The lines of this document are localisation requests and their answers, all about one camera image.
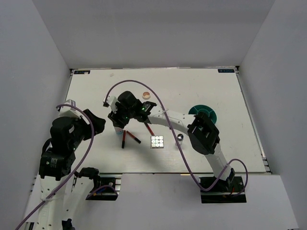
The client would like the red lip gloss near palette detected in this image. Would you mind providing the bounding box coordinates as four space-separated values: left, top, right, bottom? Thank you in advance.
144 123 154 136

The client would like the white lotion bottle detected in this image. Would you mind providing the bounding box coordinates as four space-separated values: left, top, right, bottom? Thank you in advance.
114 127 123 135

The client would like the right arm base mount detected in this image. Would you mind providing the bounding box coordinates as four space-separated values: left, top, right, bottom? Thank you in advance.
201 176 247 204

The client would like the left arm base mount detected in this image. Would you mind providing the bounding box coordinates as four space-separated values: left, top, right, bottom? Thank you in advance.
86 173 122 201

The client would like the clear bottle black cap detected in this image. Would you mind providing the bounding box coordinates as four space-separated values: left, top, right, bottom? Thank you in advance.
175 133 184 147

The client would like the red lip gloss tube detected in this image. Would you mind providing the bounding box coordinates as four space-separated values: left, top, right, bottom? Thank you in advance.
121 130 126 149

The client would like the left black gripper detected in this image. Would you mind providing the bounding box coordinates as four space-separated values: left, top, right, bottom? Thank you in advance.
69 108 106 149

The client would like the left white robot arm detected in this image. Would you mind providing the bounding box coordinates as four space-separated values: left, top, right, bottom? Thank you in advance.
34 107 106 230

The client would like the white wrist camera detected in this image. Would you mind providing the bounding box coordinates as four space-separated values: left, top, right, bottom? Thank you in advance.
56 99 80 118
103 95 118 114

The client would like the teal round organizer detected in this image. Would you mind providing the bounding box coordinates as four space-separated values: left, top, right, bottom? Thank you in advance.
188 104 217 124

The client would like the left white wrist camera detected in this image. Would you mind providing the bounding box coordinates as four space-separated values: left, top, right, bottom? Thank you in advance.
56 99 80 118

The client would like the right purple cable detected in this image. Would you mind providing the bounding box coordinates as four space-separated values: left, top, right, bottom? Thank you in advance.
103 80 248 198

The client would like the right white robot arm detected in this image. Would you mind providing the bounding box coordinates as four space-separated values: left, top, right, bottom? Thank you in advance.
104 91 235 192

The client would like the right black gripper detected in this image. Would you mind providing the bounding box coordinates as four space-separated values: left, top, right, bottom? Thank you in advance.
108 101 135 129

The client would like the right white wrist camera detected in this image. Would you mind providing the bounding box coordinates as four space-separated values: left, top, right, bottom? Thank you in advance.
103 95 118 114

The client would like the clear eyeshadow palette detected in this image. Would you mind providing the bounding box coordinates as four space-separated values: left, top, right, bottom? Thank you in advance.
150 136 165 149

